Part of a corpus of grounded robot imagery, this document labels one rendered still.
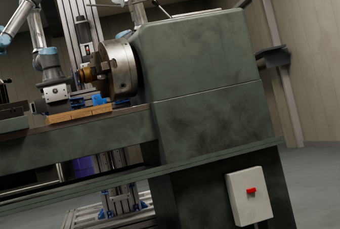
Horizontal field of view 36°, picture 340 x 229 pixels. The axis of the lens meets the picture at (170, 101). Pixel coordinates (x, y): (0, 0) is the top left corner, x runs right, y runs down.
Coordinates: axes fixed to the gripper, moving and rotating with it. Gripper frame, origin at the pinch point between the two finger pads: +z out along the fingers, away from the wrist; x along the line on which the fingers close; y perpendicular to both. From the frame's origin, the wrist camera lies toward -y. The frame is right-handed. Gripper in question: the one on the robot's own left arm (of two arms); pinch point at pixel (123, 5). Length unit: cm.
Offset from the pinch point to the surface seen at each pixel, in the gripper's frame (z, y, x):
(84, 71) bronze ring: 30.9, 23.4, 18.3
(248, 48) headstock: 36, -60, 1
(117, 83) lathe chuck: 40.4, 7.1, 22.0
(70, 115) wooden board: 51, 29, 38
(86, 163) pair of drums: 143, 214, -569
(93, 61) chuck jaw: 26.5, 19.7, 9.6
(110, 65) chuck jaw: 31.2, 8.9, 22.5
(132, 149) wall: 151, 166, -726
